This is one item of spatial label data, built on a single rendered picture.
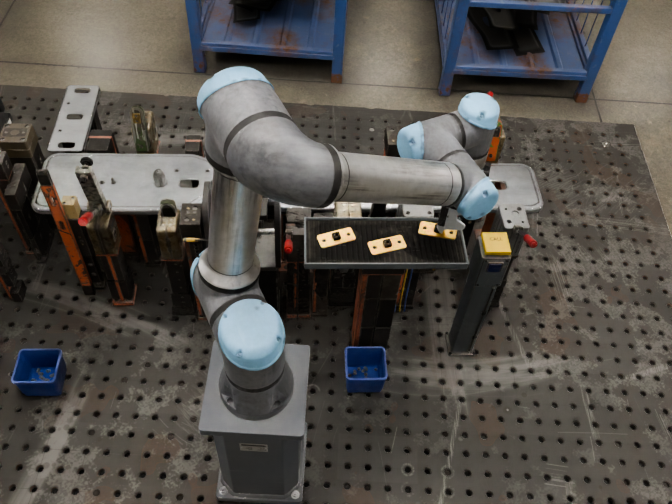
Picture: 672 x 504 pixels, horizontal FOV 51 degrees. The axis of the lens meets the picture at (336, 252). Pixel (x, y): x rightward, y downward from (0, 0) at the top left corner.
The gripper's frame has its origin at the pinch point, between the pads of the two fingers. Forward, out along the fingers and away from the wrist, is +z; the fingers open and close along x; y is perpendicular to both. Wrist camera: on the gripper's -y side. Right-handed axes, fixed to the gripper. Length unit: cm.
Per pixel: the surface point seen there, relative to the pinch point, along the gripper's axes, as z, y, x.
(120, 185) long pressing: 21, -85, 7
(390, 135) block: 19, -19, 46
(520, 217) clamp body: 15.8, 19.9, 22.7
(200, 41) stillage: 102, -140, 178
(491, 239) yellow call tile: 5.7, 12.4, 4.2
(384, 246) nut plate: 5.1, -10.9, -5.6
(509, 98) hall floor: 123, 22, 209
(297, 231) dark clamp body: 14.1, -33.2, 0.0
